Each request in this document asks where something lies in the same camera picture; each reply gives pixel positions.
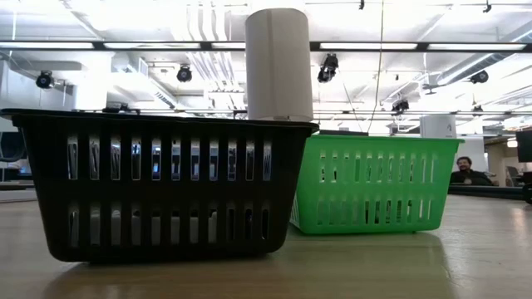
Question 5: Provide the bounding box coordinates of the person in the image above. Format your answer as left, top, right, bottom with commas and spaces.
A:
449, 155, 496, 187

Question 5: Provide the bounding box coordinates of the black aluminium frame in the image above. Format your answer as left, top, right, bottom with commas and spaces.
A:
0, 40, 532, 53

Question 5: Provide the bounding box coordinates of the black background desk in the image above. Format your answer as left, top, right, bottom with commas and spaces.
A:
446, 184, 532, 202

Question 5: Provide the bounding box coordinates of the green plastic basket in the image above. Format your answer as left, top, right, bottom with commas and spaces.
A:
288, 134, 465, 236

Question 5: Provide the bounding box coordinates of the white digital thermometer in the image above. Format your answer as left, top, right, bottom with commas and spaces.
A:
68, 207, 220, 247

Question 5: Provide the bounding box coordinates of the black plastic basket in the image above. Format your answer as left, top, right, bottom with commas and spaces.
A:
0, 108, 321, 264

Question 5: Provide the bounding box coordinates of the white cylinder table lamp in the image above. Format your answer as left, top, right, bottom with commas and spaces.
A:
244, 7, 314, 123

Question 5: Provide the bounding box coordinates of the black monitor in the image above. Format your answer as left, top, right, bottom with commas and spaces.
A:
515, 130, 532, 164
0, 131, 28, 164

